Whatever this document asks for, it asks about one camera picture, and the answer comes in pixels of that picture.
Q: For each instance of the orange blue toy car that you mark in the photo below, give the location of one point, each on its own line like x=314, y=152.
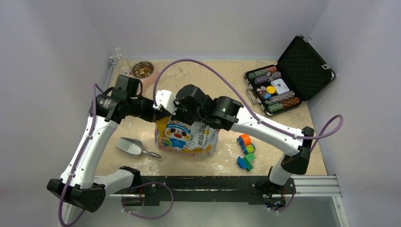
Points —
x=246, y=144

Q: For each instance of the yellow round chip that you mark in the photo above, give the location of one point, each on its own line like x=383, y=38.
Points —
x=270, y=90

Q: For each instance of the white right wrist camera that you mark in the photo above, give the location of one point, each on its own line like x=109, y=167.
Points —
x=165, y=99

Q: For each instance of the pink double pet bowl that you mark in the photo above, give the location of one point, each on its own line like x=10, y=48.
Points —
x=145, y=71

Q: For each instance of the white playing card box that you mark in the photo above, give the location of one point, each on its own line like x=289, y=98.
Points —
x=280, y=86

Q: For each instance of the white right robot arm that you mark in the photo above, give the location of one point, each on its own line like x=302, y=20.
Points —
x=232, y=115

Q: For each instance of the green blue toy blocks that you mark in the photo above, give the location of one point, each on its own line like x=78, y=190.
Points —
x=245, y=162

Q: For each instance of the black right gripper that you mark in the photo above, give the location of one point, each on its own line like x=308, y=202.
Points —
x=178, y=116

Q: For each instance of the metal food scoop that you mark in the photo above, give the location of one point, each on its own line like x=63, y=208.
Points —
x=133, y=147

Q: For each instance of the clear plastic bottle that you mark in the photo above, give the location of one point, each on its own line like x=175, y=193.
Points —
x=123, y=62

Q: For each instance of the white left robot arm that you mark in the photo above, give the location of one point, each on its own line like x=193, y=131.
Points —
x=77, y=185

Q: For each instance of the black poker chip case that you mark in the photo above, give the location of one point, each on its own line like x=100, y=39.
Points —
x=304, y=71

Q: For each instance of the cat food bag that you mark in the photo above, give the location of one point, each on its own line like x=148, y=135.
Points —
x=193, y=140

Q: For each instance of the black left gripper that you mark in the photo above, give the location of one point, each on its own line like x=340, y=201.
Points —
x=152, y=114

